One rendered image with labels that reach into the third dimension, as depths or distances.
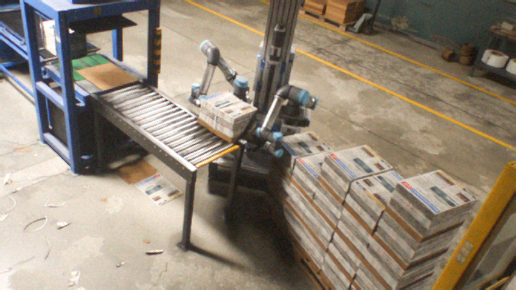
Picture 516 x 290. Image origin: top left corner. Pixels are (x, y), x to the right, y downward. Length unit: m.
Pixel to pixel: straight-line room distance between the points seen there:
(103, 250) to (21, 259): 0.58
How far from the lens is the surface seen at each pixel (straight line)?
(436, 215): 2.44
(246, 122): 3.34
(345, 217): 2.96
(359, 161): 3.00
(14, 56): 6.20
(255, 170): 4.04
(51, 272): 3.50
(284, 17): 3.70
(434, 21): 9.62
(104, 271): 3.45
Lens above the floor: 2.67
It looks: 33 degrees down
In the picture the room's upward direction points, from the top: 10 degrees clockwise
